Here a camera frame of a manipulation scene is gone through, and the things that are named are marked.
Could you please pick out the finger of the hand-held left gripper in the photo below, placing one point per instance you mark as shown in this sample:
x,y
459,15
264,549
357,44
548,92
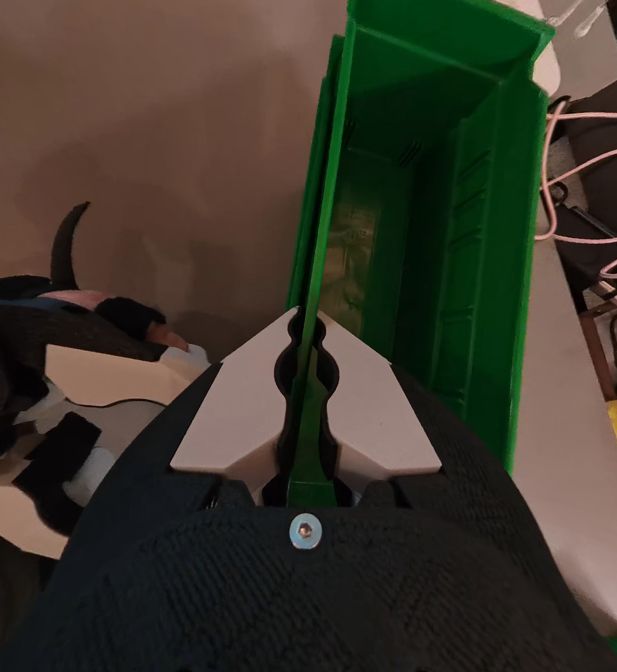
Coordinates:
x,y
4,509
114,375

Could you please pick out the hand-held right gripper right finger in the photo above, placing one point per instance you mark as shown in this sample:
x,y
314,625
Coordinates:
x,y
382,420

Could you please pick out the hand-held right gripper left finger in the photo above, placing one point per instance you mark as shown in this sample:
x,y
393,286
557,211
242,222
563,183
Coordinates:
x,y
230,420

